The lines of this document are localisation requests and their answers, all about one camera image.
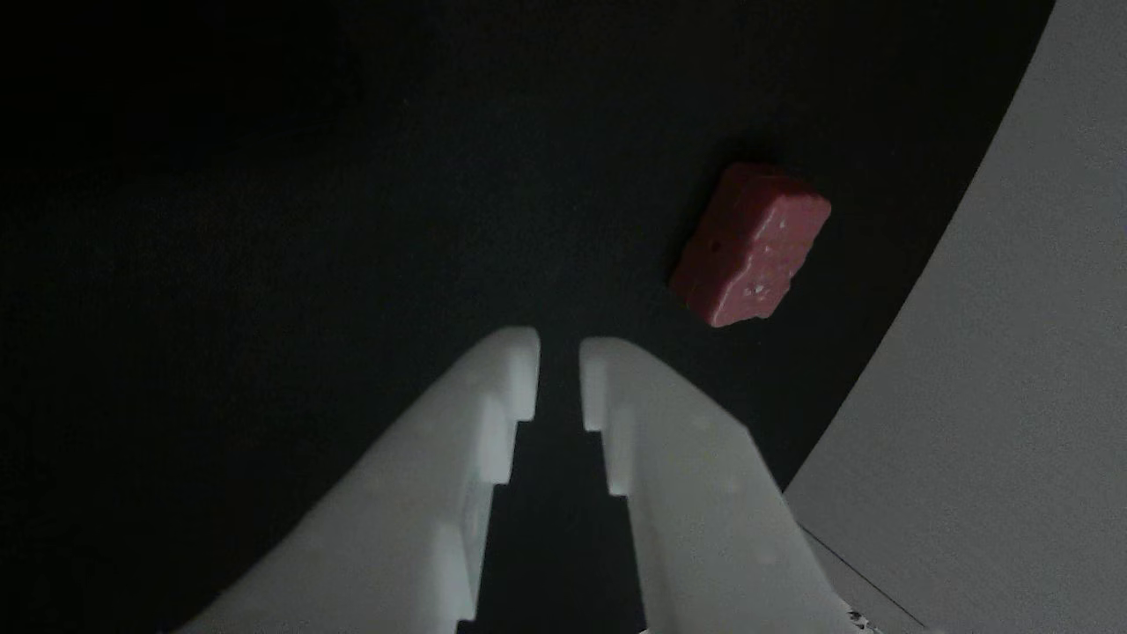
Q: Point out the black desk mat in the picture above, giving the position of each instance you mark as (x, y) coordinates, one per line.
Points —
(264, 220)

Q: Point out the red-brown block toy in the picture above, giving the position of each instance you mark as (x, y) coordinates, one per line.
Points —
(748, 246)

